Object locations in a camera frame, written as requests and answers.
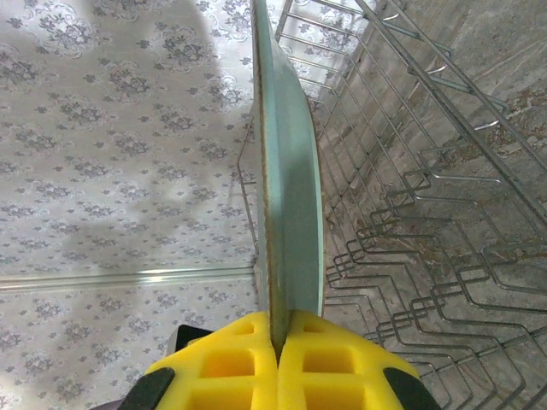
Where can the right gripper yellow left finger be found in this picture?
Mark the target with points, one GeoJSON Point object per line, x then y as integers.
{"type": "Point", "coordinates": [222, 367]}

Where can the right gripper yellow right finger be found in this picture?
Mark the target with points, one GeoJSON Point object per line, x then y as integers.
{"type": "Point", "coordinates": [337, 367]}

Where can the plain teal plate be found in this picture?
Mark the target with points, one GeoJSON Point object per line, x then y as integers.
{"type": "Point", "coordinates": [290, 192]}

